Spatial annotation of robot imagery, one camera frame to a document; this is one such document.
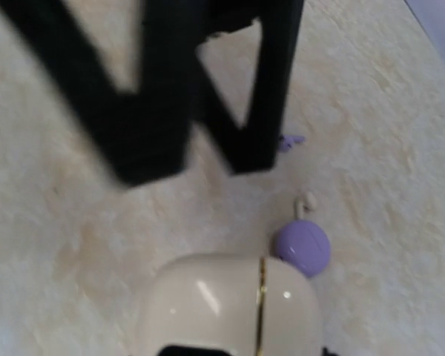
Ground purple round charging case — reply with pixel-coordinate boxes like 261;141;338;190
274;220;332;278

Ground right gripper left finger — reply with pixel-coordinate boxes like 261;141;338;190
0;1;200;187

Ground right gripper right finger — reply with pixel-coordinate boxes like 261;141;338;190
196;0;304;174

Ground purple earbud left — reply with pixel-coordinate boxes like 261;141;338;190
278;134;306;152

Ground cream earbud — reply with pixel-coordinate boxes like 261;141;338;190
294;191;317;220

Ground cream earbud charging case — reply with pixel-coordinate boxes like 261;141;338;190
133;254;323;355

